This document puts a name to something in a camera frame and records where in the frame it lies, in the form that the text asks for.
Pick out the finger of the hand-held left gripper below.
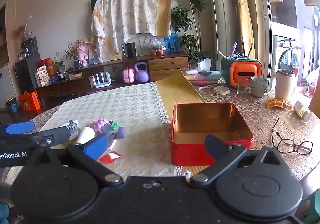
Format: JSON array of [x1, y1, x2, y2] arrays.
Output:
[[0, 120, 35, 138], [24, 128, 72, 147]]

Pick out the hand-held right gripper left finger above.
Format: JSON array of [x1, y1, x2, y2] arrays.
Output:
[[24, 134, 124, 187]]

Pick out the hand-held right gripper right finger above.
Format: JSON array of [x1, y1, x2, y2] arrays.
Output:
[[189, 135, 283, 186]]

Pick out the white thread spool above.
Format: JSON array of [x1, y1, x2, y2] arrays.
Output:
[[75, 126, 96, 145]]

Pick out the red packet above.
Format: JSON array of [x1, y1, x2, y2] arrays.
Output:
[[99, 151, 122, 164]]

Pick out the white sunglasses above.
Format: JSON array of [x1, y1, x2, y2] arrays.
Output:
[[61, 119, 80, 132]]

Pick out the red metal tin box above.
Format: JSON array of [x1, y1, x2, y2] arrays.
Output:
[[170, 102, 254, 166]]

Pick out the pink comb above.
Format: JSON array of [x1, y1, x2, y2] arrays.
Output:
[[108, 133, 118, 151]]

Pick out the purple spiky toy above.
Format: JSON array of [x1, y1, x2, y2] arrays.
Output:
[[92, 118, 113, 134]]

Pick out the dark blue bin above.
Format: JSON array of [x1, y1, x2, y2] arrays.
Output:
[[5, 97, 19, 114]]

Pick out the orange gift bag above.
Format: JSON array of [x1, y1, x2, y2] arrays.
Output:
[[19, 91, 40, 112]]

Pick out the floral lace tablecloth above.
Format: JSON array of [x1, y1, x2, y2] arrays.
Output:
[[0, 78, 320, 182]]

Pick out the cream quilted table mat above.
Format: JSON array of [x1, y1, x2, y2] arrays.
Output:
[[5, 83, 185, 184]]

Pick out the black cabinet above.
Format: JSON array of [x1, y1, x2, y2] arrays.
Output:
[[14, 53, 42, 93]]

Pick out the white round lid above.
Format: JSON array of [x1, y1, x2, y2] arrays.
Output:
[[213, 85, 230, 95]]

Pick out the brown and white snack box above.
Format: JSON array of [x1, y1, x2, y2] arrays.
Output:
[[37, 65, 50, 86]]

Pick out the pink strip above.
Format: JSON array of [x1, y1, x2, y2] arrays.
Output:
[[195, 83, 216, 90]]

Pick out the clear drinking glass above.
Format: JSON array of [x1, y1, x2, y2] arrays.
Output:
[[236, 75, 248, 96]]

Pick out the yellow and white small box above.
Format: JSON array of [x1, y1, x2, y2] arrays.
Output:
[[68, 71, 84, 81]]

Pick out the white router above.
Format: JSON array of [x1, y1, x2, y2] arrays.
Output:
[[92, 73, 111, 89]]

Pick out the yellow table mat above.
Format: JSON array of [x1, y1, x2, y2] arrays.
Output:
[[152, 69, 208, 177]]

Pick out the dark red framed eyeglasses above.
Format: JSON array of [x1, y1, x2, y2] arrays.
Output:
[[271, 116, 313, 156]]

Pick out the small potted plant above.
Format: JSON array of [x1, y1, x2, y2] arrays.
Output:
[[54, 53, 66, 72]]

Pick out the orange snack packet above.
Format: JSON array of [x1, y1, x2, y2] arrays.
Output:
[[265, 98, 293, 111]]

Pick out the pink toy case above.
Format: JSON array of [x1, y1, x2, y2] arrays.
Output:
[[122, 66, 136, 84]]

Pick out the black coffee machine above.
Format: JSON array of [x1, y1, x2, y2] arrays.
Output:
[[20, 37, 39, 57]]

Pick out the white plant pot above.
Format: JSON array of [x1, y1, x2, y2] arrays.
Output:
[[197, 58, 212, 71]]

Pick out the orange and green tissue box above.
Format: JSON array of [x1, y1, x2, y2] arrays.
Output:
[[220, 56, 263, 89]]

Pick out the leafy plant in patterned vase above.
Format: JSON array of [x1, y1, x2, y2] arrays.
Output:
[[64, 41, 83, 69]]

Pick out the purple kettlebell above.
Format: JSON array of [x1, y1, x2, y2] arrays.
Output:
[[134, 62, 150, 83]]

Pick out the pink plush doll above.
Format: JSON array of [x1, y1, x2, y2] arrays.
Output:
[[76, 39, 90, 67]]

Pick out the white jug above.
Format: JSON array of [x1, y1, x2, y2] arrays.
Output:
[[271, 69, 295, 101]]

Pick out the white pill bottle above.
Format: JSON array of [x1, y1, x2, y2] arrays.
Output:
[[294, 100, 312, 121]]

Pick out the wooden sideboard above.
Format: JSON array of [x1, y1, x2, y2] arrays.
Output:
[[35, 51, 192, 104]]

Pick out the dried flower bunch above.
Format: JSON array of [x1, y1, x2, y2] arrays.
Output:
[[15, 15, 33, 42]]

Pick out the pale marker pen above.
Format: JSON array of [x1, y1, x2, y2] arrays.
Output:
[[229, 42, 238, 58]]

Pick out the black speaker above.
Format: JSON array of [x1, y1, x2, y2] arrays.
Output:
[[125, 42, 137, 58]]

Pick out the white washing machine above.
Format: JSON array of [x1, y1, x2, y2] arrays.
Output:
[[272, 35, 302, 82]]

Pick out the blue printed bag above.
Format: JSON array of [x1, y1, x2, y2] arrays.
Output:
[[164, 34, 180, 53]]

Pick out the green chair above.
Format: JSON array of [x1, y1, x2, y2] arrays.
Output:
[[299, 188, 320, 224]]

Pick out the clear plastic bag of fruit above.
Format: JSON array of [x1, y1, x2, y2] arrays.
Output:
[[150, 36, 167, 56]]

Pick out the floral draped cloth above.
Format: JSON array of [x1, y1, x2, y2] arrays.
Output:
[[90, 0, 178, 63]]

